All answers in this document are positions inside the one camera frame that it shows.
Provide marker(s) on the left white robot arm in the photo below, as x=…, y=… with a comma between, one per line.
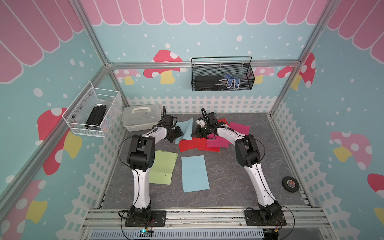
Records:
x=140, y=159

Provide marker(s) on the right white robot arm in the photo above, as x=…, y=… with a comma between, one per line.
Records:
x=249, y=157

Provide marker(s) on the white plastic storage box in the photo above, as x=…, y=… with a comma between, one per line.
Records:
x=138, y=118

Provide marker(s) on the magenta paper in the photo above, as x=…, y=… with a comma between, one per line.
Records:
x=242, y=129
x=215, y=141

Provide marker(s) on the large green paper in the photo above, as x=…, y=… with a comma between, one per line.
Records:
x=163, y=167

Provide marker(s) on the red paper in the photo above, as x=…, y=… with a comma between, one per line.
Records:
x=206, y=140
x=186, y=145

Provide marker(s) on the black tape roll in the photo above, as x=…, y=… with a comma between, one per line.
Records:
x=290, y=184

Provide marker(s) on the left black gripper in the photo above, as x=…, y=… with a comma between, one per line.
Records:
x=179, y=133

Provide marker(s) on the black mesh wall basket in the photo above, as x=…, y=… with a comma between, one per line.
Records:
x=240, y=67

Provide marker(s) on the blue paper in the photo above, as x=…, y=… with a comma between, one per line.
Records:
x=187, y=129
x=194, y=173

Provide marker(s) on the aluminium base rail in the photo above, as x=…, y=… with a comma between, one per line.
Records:
x=234, y=223

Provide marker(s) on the green lit circuit board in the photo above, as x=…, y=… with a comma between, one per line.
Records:
x=146, y=233

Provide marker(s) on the black block in wire basket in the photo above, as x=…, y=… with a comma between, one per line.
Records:
x=96, y=117

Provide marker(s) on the white wire wall basket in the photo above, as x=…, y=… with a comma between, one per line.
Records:
x=78, y=112

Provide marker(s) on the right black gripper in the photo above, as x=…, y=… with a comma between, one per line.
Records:
x=197, y=132

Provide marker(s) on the blue white item in basket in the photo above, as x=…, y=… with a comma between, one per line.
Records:
x=229, y=81

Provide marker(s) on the black box in mesh basket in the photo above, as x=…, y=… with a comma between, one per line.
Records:
x=207, y=83

